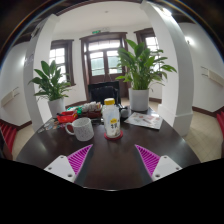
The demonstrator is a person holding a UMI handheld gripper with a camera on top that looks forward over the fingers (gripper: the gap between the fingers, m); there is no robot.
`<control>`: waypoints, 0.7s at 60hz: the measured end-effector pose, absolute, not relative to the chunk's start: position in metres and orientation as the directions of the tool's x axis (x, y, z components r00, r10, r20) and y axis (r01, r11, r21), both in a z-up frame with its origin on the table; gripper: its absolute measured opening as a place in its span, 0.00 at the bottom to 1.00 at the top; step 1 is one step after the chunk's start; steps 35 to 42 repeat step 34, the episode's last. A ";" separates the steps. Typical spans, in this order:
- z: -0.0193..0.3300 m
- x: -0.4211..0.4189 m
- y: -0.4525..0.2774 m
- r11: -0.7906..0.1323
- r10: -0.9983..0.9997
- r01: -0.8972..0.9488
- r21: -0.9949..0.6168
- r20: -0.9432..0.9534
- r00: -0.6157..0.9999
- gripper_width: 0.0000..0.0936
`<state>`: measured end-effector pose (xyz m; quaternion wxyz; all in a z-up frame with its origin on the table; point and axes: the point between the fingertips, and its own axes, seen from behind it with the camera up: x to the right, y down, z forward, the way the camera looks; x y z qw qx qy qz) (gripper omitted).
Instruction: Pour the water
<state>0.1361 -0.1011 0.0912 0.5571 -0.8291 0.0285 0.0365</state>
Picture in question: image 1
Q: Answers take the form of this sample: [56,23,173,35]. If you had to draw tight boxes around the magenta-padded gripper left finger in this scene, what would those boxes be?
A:
[43,144,94,188]

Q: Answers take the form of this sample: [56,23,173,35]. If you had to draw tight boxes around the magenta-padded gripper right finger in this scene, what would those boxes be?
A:
[134,144,183,187]

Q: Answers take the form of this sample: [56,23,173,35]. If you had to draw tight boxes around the yellow-capped clear drink bottle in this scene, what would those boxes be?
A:
[101,97,122,139]

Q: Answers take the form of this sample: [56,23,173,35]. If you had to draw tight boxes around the colourful small jars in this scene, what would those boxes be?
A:
[37,119,66,134]

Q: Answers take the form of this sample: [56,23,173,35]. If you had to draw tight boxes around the white speckled mug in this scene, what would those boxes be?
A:
[64,116,95,142]

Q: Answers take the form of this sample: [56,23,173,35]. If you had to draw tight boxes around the red box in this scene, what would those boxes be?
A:
[55,110,79,124]

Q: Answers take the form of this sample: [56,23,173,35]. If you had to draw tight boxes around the printed paper leaflet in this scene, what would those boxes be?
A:
[124,111,164,131]

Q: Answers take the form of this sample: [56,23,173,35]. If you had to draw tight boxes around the small potted green plant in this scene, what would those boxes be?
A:
[28,59,73,118]

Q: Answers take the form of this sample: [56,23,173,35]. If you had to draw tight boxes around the red carpeted steps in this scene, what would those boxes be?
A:
[215,111,224,141]
[0,119,18,154]

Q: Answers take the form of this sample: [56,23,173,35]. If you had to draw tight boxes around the brown tray of snacks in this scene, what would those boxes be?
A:
[77,101,103,119]

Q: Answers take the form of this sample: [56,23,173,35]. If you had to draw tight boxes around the small round silver container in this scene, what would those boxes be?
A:
[119,105,130,119]

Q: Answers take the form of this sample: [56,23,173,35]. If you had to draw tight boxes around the large potted green plant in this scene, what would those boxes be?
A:
[115,38,178,113]

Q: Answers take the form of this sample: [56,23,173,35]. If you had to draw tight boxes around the black chair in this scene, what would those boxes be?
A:
[87,80,122,106]

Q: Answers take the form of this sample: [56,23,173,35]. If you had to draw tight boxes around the dark-framed window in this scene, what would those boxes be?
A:
[133,27,160,54]
[49,39,76,87]

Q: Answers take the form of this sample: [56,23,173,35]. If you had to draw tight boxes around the dark wooden glazed door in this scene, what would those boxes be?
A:
[79,31,129,101]

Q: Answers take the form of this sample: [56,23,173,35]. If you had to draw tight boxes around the white wall rail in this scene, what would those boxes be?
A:
[200,65,224,88]
[0,87,20,108]

